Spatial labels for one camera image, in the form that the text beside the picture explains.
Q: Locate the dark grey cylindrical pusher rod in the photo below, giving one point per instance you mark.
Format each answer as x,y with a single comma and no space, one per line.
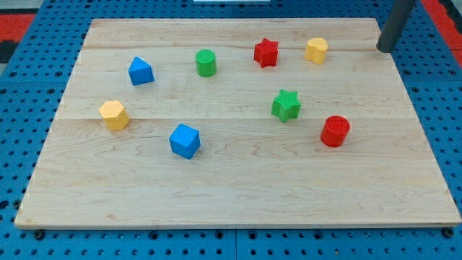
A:
395,24

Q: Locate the yellow heart block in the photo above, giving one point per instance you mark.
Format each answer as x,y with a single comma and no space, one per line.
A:
316,50

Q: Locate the red star block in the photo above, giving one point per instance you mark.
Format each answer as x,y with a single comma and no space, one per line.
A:
266,52

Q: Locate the green star block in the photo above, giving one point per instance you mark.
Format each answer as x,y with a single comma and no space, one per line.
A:
286,105

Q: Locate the red cylinder block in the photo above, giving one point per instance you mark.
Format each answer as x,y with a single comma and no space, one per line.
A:
335,131

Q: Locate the green cylinder block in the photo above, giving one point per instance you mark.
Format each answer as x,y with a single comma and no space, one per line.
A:
206,63

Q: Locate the blue cube block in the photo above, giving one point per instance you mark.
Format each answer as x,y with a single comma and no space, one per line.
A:
185,141

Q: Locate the wooden board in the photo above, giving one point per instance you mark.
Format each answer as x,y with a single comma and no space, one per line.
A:
251,171

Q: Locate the blue triangular prism block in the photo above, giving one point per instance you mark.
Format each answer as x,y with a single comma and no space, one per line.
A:
140,72

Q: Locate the yellow hexagon block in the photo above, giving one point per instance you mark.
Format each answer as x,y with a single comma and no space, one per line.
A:
114,115

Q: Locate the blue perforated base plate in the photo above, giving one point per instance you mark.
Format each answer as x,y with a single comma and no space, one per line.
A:
35,79

